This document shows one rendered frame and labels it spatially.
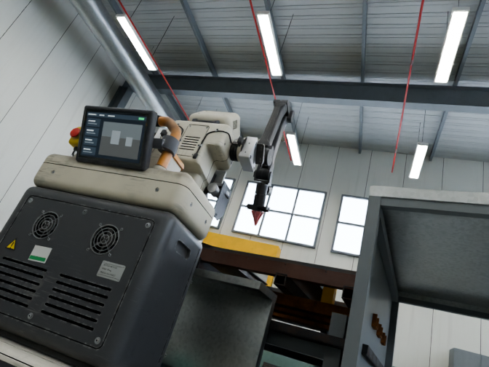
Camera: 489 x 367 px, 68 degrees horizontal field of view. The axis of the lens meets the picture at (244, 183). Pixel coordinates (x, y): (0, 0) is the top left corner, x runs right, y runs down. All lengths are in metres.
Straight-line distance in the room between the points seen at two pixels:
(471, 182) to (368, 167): 2.76
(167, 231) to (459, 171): 11.36
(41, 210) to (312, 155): 11.18
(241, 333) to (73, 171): 0.89
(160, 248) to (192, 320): 0.79
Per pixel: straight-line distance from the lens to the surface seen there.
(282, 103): 1.90
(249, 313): 1.59
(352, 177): 11.58
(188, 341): 1.70
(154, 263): 0.95
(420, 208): 1.29
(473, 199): 1.31
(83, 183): 1.17
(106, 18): 9.33
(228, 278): 1.49
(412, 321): 10.27
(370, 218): 1.28
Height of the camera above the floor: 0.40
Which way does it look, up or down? 25 degrees up
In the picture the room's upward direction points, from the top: 18 degrees clockwise
